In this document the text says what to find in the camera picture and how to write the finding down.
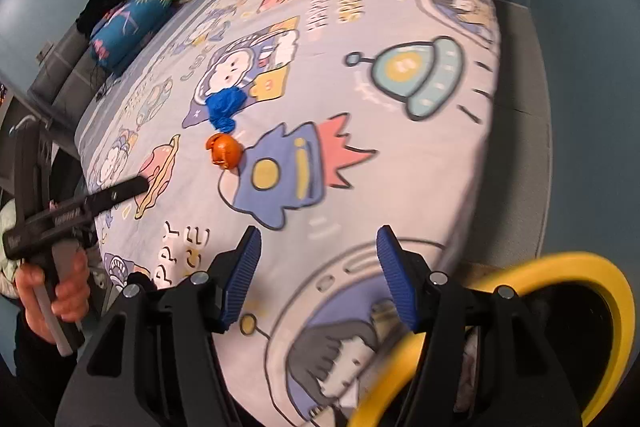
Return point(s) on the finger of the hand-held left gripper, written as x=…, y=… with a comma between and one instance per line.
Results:
x=115, y=197

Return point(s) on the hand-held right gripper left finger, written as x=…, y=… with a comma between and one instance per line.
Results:
x=240, y=277

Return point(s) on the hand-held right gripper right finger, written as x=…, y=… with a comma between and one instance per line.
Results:
x=400, y=277

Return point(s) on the orange peel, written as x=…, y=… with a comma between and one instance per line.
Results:
x=227, y=152

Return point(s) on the blue rubber glove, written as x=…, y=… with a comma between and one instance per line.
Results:
x=225, y=107

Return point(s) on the yellow rimmed trash bin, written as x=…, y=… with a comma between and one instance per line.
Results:
x=575, y=260

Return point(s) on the person's left forearm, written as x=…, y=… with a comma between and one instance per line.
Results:
x=35, y=367

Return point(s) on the person's left hand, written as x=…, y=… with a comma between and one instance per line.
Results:
x=70, y=292

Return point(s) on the dark grey headboard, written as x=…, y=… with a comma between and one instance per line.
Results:
x=65, y=57

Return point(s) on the cartoon printed bed sheet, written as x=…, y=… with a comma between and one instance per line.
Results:
x=400, y=147

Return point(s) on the grey bed base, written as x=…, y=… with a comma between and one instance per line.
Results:
x=515, y=132

